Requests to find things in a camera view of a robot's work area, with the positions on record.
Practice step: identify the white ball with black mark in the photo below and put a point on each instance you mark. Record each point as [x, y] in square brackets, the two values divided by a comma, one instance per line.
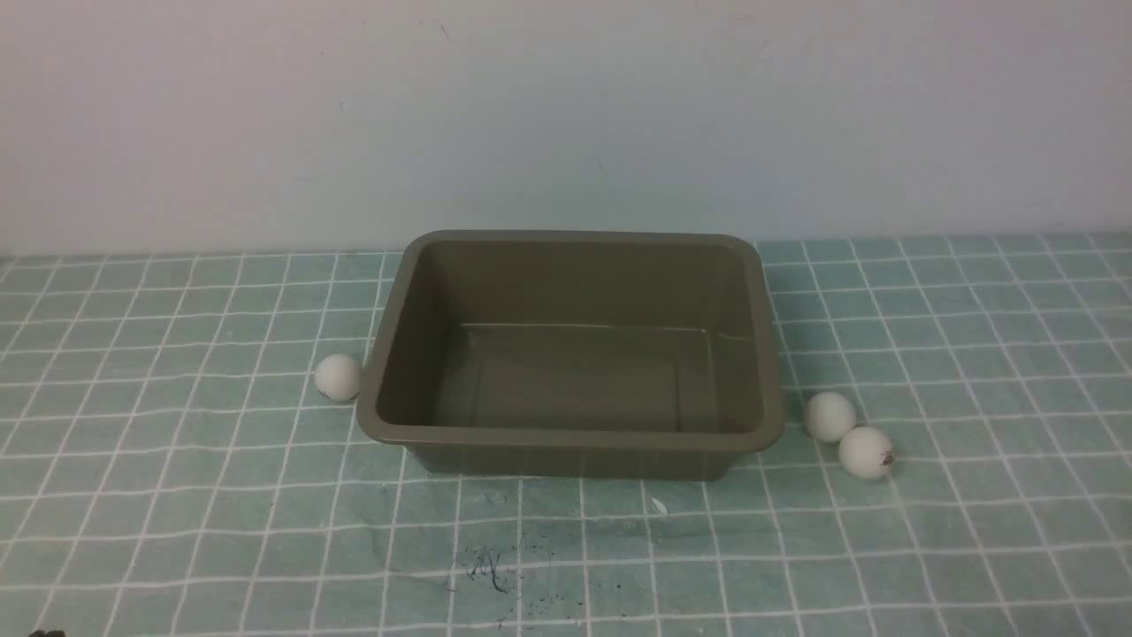
[866, 453]

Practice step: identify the green checkered table mat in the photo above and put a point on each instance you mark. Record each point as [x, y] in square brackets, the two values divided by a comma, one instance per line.
[170, 468]

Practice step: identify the plain white ball right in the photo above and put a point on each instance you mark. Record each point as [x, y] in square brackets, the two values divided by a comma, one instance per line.
[829, 417]

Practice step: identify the olive green plastic bin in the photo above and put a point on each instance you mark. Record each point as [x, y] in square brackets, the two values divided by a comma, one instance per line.
[576, 354]

